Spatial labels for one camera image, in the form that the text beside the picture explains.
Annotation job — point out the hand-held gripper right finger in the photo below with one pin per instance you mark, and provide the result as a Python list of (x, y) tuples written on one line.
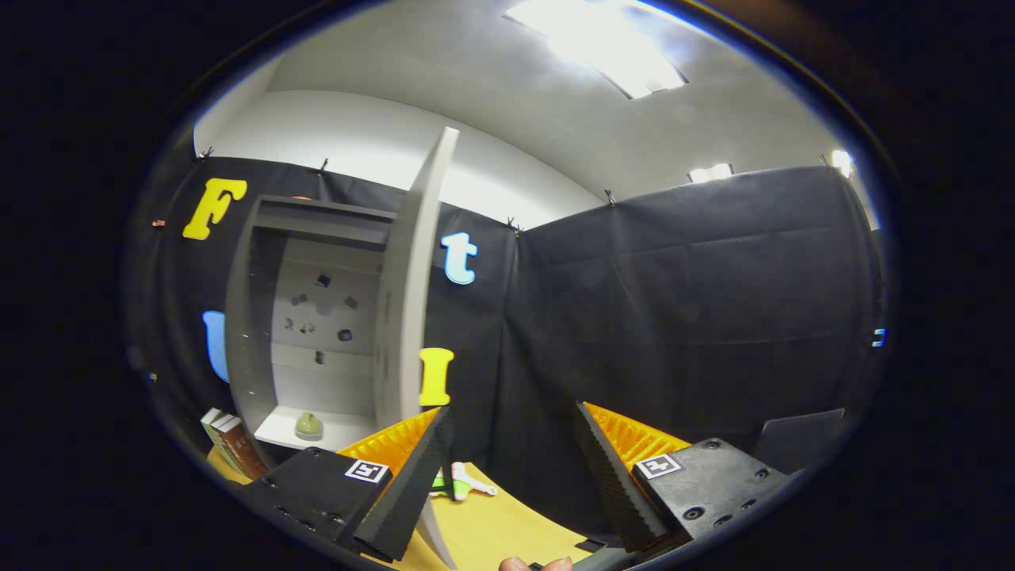
[(610, 484)]

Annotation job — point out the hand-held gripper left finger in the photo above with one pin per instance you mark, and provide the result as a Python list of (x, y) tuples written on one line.
[(404, 492)]

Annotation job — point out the pale green vase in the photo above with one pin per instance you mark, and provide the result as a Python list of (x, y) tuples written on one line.
[(308, 427)]

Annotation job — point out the white green plastic object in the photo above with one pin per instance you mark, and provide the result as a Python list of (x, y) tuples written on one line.
[(464, 482)]

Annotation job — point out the white cabinet shelf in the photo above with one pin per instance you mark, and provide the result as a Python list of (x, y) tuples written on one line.
[(333, 432)]

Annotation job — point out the brown book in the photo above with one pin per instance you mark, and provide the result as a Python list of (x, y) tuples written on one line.
[(242, 448)]

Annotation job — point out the black backdrop cloth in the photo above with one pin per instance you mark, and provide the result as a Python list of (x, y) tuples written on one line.
[(674, 317)]

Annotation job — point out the dark grey panel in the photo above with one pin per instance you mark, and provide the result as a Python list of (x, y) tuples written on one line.
[(801, 440)]

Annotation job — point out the dark grey cabinet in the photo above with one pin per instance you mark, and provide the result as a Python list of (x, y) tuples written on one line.
[(246, 317)]

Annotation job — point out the ceiling light panel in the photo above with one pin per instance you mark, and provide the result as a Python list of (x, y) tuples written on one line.
[(603, 40)]

